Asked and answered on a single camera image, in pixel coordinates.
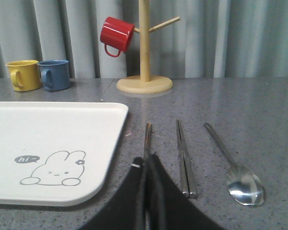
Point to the blue enamel mug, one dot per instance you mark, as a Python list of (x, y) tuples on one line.
[(54, 74)]

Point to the cream rabbit print tray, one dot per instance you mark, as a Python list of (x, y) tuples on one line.
[(56, 153)]

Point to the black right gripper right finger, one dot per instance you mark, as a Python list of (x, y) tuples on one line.
[(168, 208)]

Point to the silver metal fork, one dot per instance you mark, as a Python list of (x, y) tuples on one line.
[(147, 140)]

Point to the red enamel mug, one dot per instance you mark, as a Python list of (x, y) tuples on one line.
[(117, 34)]

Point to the wooden mug tree stand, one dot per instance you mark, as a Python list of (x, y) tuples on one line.
[(145, 82)]

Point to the yellow enamel mug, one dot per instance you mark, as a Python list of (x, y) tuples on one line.
[(24, 75)]

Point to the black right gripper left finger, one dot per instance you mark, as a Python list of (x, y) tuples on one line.
[(119, 213)]

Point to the silver metal spoon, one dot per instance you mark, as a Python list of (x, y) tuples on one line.
[(244, 186)]

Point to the grey pleated curtain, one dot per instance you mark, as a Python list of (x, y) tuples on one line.
[(213, 39)]

